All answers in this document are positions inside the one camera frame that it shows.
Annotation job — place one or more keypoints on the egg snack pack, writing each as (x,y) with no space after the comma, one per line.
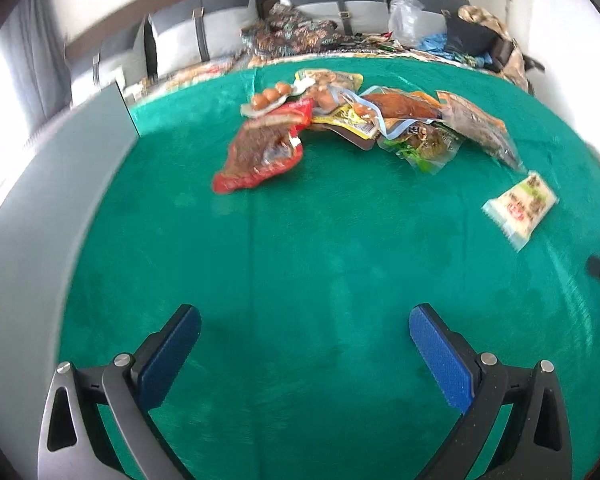
(269,99)

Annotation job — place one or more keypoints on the cream rice cracker pack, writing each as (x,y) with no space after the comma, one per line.
(519,210)

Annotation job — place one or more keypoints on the peanut snack pack yellow border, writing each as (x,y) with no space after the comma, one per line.
(339,108)

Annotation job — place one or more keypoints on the white cardboard box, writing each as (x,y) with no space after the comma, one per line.
(46,208)

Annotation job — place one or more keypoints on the grey curtain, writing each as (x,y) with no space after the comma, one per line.
(33,49)

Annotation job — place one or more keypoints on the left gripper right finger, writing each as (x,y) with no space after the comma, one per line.
(535,443)

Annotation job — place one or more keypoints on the brown chicken leg pack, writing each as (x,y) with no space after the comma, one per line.
(400,109)

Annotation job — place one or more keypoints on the red orange snack pack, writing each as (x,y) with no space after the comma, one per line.
(264,148)

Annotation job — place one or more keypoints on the clear plastic bag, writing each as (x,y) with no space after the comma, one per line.
(403,18)

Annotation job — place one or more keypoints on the grey pillow far left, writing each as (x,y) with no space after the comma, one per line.
(120,58)

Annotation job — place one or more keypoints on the green clear sausage pack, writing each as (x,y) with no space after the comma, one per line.
(426,146)

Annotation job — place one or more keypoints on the beige patterned blanket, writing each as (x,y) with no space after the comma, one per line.
(506,55)

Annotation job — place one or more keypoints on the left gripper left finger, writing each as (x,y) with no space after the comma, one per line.
(74,443)

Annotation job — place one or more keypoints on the orange clear dark snack bag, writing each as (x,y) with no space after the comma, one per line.
(489,132)

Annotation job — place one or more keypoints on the black bag on bed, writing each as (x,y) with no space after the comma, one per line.
(468,38)

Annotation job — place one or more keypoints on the blue cloth on bed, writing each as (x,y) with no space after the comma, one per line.
(435,45)

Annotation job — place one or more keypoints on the dark patterned folded cloth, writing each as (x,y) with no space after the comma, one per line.
(288,32)

